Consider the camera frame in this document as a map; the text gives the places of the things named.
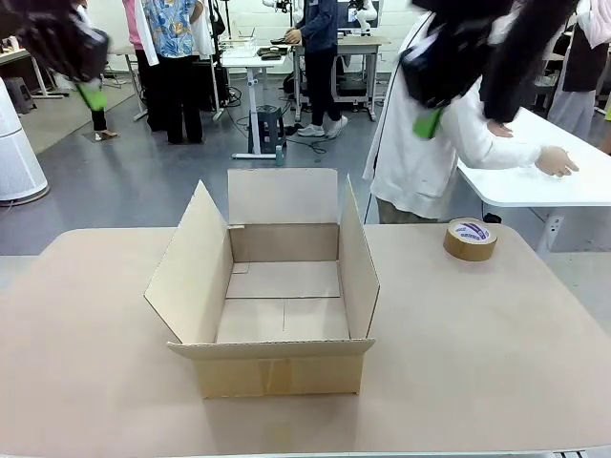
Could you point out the woman in black trousers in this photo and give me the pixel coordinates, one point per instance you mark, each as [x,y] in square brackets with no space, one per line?
[100,123]

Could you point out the person in navy top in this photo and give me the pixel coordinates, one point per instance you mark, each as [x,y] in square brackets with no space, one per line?
[317,28]

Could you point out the person in pink top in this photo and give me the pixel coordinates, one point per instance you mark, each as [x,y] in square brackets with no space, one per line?
[133,28]

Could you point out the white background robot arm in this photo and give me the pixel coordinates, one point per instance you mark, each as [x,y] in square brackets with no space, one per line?
[365,14]

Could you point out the black computer monitor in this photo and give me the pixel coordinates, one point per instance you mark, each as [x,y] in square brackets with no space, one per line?
[343,16]

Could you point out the grey background desk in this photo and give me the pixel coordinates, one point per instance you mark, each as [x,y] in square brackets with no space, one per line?
[363,42]

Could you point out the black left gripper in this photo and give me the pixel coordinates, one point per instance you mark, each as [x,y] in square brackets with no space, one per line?
[67,43]

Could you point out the person in white cardigan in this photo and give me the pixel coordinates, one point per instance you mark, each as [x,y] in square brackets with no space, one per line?
[415,172]

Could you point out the grey step stool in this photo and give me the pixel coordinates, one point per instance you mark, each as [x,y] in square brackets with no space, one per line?
[267,129]

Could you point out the person's left hand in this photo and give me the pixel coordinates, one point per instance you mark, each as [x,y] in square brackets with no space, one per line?
[500,130]

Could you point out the person in floral shirt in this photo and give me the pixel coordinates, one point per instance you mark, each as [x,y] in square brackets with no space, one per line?
[174,28]

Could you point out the person's right hand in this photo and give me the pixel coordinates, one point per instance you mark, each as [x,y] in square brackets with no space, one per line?
[556,162]

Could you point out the person in brown vest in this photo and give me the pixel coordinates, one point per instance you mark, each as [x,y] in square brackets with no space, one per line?
[580,71]

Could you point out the brown packing tape roll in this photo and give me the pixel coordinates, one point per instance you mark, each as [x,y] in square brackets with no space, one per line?
[470,243]

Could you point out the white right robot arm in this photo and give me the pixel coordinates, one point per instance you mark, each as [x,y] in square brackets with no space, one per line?
[525,47]

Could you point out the brown cardboard box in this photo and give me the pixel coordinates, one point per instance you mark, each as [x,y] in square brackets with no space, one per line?
[286,377]

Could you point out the person's right forearm white sleeve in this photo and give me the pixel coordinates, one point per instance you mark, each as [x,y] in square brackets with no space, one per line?
[506,152]

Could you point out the white standing desk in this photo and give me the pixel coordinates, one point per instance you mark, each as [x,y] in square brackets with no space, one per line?
[238,59]

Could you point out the dark grey plastic stool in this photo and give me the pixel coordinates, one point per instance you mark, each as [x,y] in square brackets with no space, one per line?
[19,95]

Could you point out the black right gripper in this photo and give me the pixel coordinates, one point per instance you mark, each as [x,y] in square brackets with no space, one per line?
[439,71]

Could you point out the green bottle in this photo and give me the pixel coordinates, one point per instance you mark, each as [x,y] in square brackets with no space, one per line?
[280,157]

